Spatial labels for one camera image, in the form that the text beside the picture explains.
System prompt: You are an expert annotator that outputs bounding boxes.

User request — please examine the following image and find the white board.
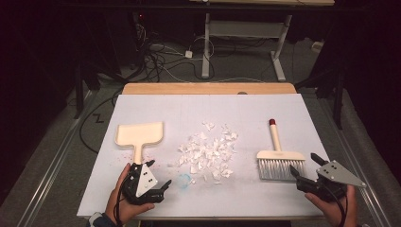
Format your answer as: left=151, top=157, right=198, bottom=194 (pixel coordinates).
left=77, top=94, right=354, bottom=218

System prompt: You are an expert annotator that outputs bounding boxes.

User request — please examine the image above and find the pile of white paper scraps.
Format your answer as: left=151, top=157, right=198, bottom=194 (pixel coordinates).
left=166, top=121, right=239, bottom=185

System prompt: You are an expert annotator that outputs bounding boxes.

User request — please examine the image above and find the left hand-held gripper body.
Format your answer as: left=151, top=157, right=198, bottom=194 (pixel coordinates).
left=121, top=163, right=165, bottom=206

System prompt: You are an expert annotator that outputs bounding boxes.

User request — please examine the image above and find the left hand-held gripper cable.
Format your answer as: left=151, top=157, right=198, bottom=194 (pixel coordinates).
left=113, top=176, right=131, bottom=227

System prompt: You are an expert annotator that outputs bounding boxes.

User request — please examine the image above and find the black floor cable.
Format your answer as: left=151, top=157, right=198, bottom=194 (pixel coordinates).
left=78, top=91, right=125, bottom=155

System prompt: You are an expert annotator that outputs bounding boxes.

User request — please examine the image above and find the wooden table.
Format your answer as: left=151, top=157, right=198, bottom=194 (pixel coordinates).
left=122, top=82, right=297, bottom=96

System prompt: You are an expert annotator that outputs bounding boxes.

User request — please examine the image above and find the metal floor rail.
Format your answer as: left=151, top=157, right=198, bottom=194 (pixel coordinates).
left=15, top=90, right=94, bottom=227
left=316, top=96, right=393, bottom=227

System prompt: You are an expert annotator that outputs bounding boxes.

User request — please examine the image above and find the cream dustpan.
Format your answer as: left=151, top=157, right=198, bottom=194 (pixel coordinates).
left=113, top=121, right=165, bottom=166

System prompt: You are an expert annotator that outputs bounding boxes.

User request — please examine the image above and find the bundle of floor cables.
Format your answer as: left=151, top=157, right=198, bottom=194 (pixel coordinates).
left=133, top=23, right=217, bottom=83

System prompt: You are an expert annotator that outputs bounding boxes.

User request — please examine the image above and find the person's left hand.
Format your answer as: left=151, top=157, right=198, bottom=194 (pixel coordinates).
left=105, top=163, right=155, bottom=226

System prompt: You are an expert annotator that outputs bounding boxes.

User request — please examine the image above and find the black stand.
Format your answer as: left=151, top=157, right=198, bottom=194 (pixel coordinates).
left=296, top=61, right=345, bottom=131

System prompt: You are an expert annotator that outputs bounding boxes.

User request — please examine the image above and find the white metal desk frame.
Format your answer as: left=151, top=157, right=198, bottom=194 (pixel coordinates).
left=201, top=12, right=292, bottom=82

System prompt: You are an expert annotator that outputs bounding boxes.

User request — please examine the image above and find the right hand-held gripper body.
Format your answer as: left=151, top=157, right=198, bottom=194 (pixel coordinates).
left=297, top=160, right=367, bottom=203

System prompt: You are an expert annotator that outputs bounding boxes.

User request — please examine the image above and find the hand-held gripper cable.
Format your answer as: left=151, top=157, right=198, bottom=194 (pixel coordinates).
left=113, top=176, right=131, bottom=227
left=324, top=183, right=349, bottom=227

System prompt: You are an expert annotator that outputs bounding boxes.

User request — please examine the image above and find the cream brush with red tip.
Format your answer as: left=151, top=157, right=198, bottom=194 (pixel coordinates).
left=255, top=118, right=307, bottom=182

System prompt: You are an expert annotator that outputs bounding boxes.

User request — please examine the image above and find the right hand-held gripper cable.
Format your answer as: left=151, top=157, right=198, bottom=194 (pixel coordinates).
left=324, top=183, right=349, bottom=227

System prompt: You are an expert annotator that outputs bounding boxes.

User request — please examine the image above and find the person's right hand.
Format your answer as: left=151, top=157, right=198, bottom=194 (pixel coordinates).
left=305, top=184, right=358, bottom=227

